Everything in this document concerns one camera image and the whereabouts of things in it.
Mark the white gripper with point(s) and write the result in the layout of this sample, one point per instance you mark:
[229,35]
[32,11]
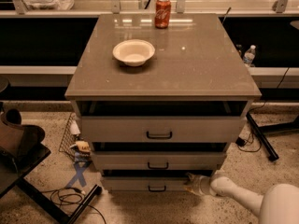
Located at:
[201,185]

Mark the grey bottom drawer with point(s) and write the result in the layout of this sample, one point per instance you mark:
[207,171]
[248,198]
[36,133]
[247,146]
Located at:
[151,184]

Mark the grey drawer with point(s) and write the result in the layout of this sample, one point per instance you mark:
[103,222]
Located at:
[133,160]
[162,129]
[151,184]

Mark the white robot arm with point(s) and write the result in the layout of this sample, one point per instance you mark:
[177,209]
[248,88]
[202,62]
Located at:
[279,205]

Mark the grey drawer cabinet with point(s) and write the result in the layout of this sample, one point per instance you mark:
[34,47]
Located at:
[194,72]

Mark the grey middle drawer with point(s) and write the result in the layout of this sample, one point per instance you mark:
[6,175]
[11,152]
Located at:
[133,160]

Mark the grey top drawer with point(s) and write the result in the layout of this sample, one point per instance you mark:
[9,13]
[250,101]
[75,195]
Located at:
[162,129]

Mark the black table leg right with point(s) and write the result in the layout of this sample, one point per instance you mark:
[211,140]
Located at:
[262,131]

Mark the black table leg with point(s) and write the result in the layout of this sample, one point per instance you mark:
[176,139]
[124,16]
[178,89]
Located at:
[262,131]
[51,208]

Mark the small snack bag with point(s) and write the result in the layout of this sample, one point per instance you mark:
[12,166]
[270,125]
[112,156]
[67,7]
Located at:
[82,151]

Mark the black table leg left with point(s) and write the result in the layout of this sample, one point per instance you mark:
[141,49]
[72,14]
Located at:
[51,208]

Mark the clear water bottle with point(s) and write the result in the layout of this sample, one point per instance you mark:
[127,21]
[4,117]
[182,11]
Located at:
[249,56]

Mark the white paper bowl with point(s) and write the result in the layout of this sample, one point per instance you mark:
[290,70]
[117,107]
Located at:
[134,52]

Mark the orange soda can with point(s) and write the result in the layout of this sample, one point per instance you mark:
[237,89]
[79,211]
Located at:
[162,14]

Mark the wire mesh basket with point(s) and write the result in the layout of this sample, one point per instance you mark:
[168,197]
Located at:
[71,134]

